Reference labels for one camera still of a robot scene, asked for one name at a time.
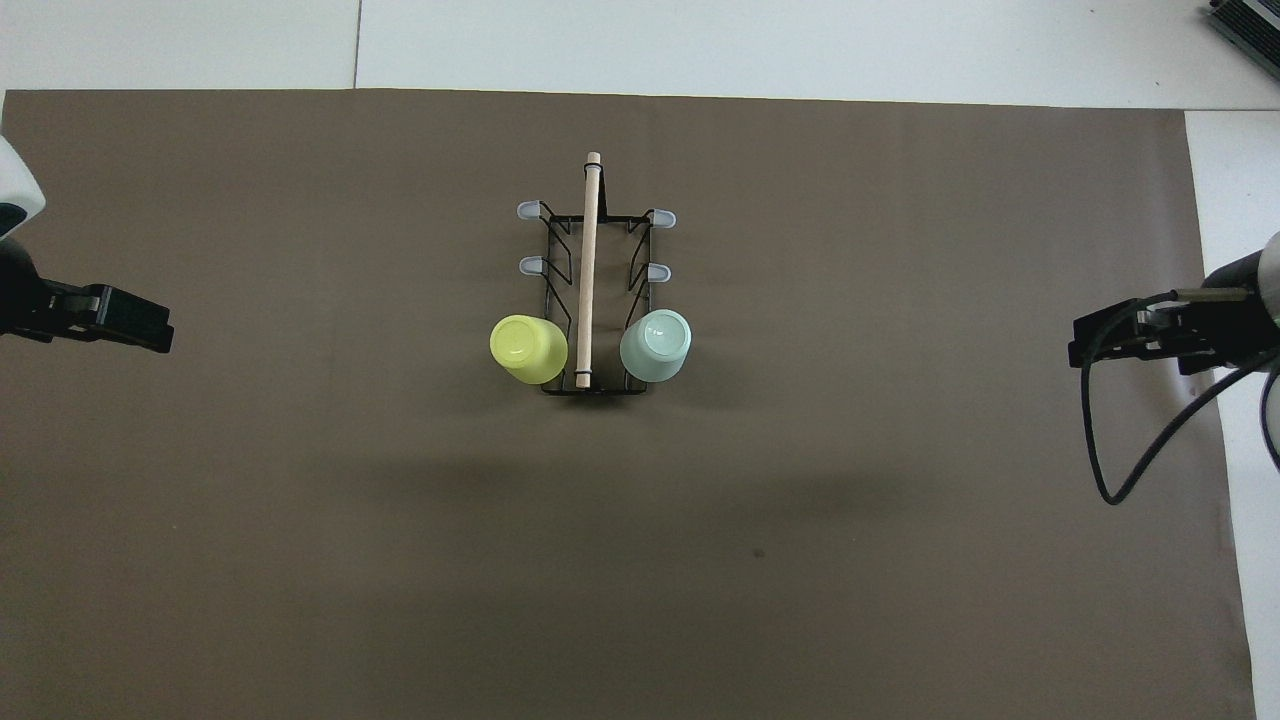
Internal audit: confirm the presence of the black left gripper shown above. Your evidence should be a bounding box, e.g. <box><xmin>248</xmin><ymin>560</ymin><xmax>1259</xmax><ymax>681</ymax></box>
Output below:
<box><xmin>0</xmin><ymin>239</ymin><xmax>175</xmax><ymax>354</ymax></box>

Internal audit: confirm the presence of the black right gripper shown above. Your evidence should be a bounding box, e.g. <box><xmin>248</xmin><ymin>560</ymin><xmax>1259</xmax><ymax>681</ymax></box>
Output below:
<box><xmin>1067</xmin><ymin>249</ymin><xmax>1277</xmax><ymax>377</ymax></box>

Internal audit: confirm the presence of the yellow plastic cup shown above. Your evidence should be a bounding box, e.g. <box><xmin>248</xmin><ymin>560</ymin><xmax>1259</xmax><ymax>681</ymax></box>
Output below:
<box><xmin>488</xmin><ymin>313</ymin><xmax>570</xmax><ymax>386</ymax></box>

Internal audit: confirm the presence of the pale green plastic cup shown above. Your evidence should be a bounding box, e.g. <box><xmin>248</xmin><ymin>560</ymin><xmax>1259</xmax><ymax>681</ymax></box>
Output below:
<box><xmin>618</xmin><ymin>307</ymin><xmax>695</xmax><ymax>384</ymax></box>

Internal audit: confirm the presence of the dark grey ribbed device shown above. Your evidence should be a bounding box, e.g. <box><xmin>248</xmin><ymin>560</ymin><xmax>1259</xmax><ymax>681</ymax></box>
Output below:
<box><xmin>1203</xmin><ymin>0</ymin><xmax>1280</xmax><ymax>57</ymax></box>

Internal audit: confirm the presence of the brown table mat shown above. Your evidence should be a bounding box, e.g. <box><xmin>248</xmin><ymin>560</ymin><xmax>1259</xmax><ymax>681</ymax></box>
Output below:
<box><xmin>0</xmin><ymin>88</ymin><xmax>1256</xmax><ymax>720</ymax></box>

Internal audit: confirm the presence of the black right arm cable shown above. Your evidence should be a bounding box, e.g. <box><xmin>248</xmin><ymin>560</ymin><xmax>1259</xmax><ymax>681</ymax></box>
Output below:
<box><xmin>1079</xmin><ymin>288</ymin><xmax>1280</xmax><ymax>507</ymax></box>

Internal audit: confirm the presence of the black wire cup rack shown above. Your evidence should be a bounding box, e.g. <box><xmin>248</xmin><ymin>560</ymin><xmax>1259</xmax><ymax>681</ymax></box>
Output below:
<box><xmin>505</xmin><ymin>152</ymin><xmax>678</xmax><ymax>397</ymax></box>

